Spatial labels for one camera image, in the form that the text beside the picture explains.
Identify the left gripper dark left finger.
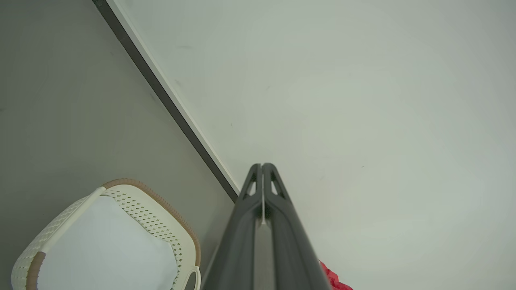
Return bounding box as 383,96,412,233
202,163,265,290

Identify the dark baseboard strip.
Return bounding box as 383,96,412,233
92,0,240,203

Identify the red white-trimmed jersey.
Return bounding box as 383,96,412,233
320,261,354,290

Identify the white lattice laundry basket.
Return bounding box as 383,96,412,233
11,178,201,290

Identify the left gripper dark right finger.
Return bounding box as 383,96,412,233
262,163,332,290

